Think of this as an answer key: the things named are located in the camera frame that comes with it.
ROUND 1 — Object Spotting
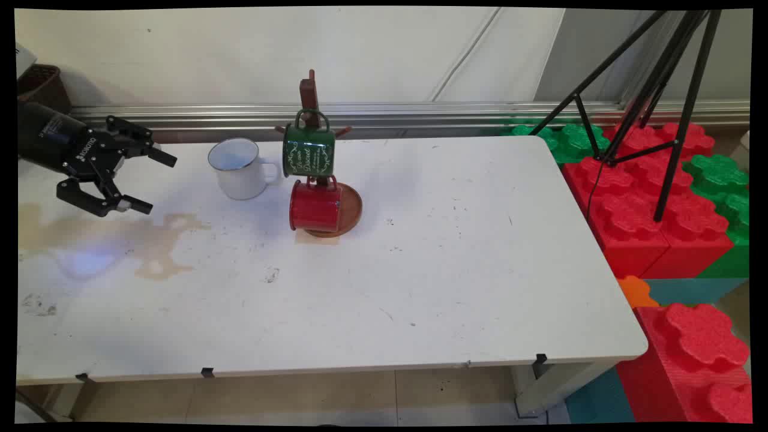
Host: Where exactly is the teal foam mat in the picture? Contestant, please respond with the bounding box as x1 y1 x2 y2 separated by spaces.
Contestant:
564 366 637 424
644 277 749 307

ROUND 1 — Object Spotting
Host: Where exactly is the brown wicker basket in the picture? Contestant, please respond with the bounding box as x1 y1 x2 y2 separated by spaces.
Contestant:
17 64 73 115

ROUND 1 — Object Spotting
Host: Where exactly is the white table leg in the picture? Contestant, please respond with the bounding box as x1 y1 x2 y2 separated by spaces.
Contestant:
39 381 101 422
511 359 619 419

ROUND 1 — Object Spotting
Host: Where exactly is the aluminium rail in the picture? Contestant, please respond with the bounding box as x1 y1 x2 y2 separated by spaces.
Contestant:
69 101 751 131

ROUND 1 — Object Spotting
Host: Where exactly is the thin black cable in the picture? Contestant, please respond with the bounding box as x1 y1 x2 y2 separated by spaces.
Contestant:
586 157 602 224

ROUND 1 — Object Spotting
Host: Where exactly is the green foam block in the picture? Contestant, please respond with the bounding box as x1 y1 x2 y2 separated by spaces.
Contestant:
683 154 751 280
503 123 611 164

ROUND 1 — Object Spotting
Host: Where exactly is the red enamel mug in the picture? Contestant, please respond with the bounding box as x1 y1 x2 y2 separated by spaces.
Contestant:
289 175 344 233

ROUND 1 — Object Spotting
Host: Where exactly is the black tripod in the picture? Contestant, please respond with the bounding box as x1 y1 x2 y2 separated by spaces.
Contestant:
528 9 724 223

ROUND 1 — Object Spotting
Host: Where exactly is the large red foam block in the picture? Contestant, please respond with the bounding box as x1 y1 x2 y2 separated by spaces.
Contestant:
561 122 736 280

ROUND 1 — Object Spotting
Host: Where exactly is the green enamel mug white lettering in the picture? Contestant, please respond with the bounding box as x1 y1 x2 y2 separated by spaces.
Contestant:
282 108 337 179

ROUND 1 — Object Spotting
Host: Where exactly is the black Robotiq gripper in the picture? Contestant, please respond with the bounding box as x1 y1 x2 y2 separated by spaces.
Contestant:
17 101 178 218

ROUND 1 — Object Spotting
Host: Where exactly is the white wall cable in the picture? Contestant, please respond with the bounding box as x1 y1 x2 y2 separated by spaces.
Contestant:
431 7 503 102

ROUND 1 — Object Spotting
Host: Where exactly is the orange foam piece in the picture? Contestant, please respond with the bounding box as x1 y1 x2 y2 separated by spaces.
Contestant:
617 275 661 310

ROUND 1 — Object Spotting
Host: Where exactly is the wooden mug tree stand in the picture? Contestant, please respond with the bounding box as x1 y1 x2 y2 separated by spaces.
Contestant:
275 69 364 239

